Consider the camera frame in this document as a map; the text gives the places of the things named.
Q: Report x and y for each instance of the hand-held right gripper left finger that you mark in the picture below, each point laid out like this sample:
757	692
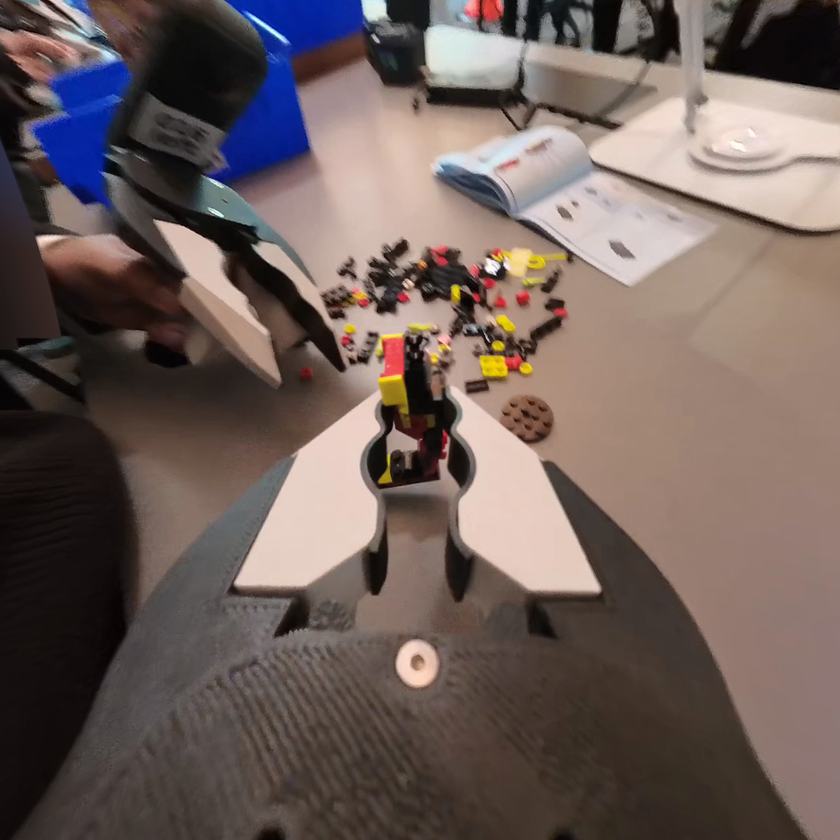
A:
308	525

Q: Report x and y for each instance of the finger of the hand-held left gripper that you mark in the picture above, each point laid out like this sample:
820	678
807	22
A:
282	272
216	308

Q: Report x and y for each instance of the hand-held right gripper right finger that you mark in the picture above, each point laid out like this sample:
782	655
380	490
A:
518	525

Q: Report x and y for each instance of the red yellow lego snake model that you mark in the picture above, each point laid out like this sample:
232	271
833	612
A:
417	394

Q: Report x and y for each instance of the pile of lego pieces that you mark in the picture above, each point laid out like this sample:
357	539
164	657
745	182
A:
453	282

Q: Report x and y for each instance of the round black lego plate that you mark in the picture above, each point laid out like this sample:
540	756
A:
527	418

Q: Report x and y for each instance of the person's left hand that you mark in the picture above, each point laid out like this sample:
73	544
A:
105	282

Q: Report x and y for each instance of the blue plastic bin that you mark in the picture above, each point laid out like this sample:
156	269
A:
262	131
315	26

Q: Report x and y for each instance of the black charging case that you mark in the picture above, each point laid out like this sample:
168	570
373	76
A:
394	52

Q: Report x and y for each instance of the black power adapter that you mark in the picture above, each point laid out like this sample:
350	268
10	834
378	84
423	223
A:
472	59

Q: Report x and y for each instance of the open instruction booklet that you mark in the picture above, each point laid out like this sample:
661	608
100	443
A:
558	184

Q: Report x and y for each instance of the white stand base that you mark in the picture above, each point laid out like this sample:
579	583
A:
754	177

